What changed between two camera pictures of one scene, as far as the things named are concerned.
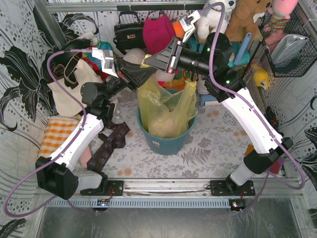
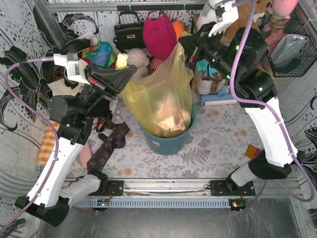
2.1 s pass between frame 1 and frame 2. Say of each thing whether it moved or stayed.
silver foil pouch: stayed
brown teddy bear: stayed
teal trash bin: moved
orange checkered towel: stayed
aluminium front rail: stayed
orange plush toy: stayed
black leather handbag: stayed
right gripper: moved
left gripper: moved
